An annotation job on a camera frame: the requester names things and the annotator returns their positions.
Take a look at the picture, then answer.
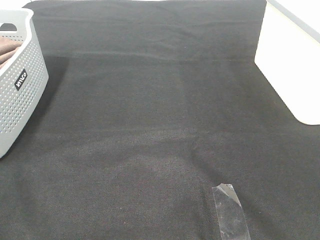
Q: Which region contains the white plastic storage bin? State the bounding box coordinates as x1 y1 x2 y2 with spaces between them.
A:
254 0 320 125

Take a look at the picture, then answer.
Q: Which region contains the black table cloth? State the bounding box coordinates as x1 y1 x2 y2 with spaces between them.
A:
0 0 320 240

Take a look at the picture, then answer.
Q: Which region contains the brown microfibre towel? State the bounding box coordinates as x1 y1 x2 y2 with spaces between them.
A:
0 36 22 69

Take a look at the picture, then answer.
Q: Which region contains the grey perforated laundry basket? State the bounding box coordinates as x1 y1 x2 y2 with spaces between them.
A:
0 8 49 156

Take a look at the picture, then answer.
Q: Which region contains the clear tape strip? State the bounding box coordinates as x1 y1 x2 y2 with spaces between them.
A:
212 183 251 240

